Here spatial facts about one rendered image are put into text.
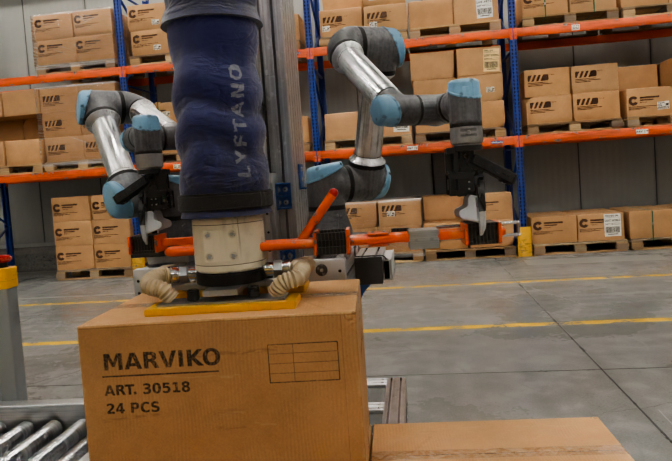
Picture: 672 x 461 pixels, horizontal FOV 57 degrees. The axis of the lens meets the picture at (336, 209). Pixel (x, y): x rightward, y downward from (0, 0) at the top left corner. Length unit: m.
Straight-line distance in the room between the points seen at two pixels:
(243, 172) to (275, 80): 0.77
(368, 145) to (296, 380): 0.84
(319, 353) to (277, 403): 0.14
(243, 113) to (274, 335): 0.50
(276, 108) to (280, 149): 0.14
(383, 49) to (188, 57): 0.62
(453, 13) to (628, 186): 3.80
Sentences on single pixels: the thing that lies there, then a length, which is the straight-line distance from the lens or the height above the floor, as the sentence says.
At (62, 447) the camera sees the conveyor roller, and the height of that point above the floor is 0.53.
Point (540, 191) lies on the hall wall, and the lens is 10.00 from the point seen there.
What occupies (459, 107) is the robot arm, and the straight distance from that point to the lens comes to 1.46.
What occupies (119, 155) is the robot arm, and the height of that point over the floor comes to 1.34.
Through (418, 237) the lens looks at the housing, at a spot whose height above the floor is 1.07.
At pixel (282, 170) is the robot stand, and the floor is 1.26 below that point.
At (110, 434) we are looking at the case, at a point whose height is 0.71.
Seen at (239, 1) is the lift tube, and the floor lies 1.63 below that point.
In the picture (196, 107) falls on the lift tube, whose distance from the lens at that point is 1.43.
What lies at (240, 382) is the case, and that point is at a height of 0.80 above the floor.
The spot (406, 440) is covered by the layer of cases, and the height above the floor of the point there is 0.54.
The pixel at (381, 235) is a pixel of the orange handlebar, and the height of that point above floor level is 1.08.
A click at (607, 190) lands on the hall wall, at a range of 10.24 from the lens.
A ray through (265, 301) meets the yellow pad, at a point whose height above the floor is 0.96.
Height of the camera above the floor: 1.22
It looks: 3 degrees down
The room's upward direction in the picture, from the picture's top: 4 degrees counter-clockwise
